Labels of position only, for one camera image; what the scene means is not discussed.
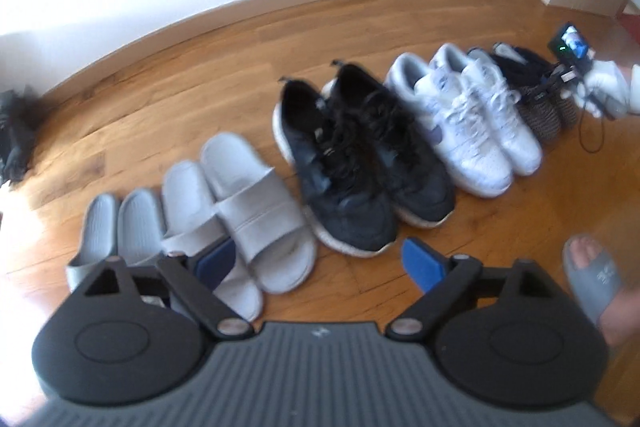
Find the white sneaker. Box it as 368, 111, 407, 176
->
430, 43, 545, 178
383, 52, 515, 199

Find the person's foot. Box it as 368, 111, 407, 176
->
570, 239, 640, 349

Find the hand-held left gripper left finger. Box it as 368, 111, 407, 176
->
81, 237, 254, 341

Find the light grey slide sandal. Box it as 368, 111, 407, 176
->
161, 160, 265, 324
201, 132, 319, 296

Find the black sneaker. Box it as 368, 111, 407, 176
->
272, 78, 400, 256
322, 62, 457, 228

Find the person's grey slide sandal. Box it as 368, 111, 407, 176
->
562, 234, 627, 329

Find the dark grey slide sandal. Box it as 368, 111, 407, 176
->
66, 193, 121, 294
117, 188, 169, 269

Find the person's right forearm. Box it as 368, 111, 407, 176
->
628, 64, 640, 116

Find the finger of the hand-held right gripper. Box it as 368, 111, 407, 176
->
527, 73, 577, 104

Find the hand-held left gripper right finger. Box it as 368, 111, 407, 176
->
386, 237, 554, 342

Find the houndstooth house slipper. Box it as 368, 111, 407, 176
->
492, 42, 579, 128
467, 47, 562, 144

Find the black cable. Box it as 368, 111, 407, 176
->
577, 104, 607, 154

